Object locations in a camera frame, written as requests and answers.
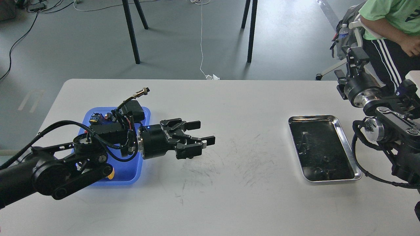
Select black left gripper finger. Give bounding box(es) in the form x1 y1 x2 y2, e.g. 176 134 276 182
176 136 216 160
159 118 201 135

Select shiny metal tray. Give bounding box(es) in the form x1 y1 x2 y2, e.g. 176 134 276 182
288 115 362 184

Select black table leg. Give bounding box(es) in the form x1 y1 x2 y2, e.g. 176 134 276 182
122 0 149 64
241 0 258 63

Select blue plastic tray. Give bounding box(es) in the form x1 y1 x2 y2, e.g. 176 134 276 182
82 107 143 187

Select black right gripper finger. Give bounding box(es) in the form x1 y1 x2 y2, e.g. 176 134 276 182
342 46 369 77
334 69 348 100

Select white power cable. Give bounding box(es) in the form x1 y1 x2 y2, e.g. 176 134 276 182
190 0 220 80

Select black table leg right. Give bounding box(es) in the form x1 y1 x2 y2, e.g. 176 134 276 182
241 0 258 63

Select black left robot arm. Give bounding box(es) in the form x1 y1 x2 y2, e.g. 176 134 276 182
1 87 216 208

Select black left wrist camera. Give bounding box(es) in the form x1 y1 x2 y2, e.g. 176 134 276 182
121 100 145 123

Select black floor cable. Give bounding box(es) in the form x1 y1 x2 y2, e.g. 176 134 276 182
0 0 76 81

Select black table leg left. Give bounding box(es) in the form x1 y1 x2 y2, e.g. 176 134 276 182
122 0 149 64

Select seated person green shirt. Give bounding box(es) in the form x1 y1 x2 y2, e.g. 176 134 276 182
359 0 420 95

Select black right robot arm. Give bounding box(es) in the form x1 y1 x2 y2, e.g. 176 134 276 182
335 46 420 190

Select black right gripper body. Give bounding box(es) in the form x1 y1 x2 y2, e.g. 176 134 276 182
343 74 382 108

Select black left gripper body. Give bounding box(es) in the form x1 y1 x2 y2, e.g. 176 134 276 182
137 124 176 160

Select yellow mushroom push button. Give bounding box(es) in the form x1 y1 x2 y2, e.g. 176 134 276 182
107 167 115 180

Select black yellow selector switch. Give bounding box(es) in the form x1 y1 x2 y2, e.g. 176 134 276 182
89 113 104 125

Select grey backpack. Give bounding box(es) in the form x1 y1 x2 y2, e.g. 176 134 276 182
330 0 366 60

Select clear water bottle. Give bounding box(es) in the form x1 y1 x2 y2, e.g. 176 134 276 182
338 24 349 39

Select white office chair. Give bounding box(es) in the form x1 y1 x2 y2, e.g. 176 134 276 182
315 13 384 87

